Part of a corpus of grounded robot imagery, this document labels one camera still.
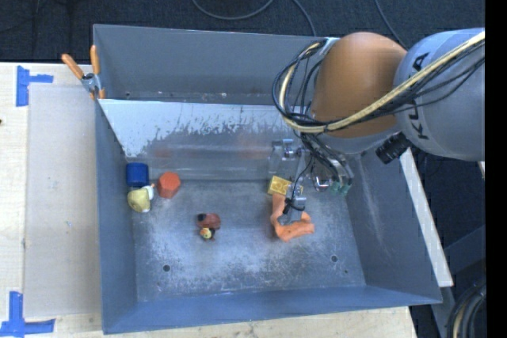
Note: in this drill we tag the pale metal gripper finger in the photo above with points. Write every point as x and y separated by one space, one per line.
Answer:
283 155
294 208

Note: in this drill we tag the orange cloth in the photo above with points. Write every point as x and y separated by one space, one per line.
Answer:
294 230

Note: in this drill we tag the yellow square packet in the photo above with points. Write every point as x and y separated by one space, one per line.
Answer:
279 186

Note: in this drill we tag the grey metal bin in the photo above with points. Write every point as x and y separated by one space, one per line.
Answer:
245 265

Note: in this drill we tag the brown and yellow toy animal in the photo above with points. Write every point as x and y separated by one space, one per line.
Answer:
208 221

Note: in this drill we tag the red-orange hexagonal block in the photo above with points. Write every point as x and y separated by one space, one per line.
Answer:
168 184

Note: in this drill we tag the blue cylinder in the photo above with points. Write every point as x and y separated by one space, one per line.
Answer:
137 174

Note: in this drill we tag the pale yellow toy pear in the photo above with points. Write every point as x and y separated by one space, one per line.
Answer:
139 200

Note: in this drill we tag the pale wood flat board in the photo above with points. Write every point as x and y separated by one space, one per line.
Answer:
59 202

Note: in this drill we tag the black cylinder on white bracket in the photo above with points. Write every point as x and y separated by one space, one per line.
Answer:
392 149

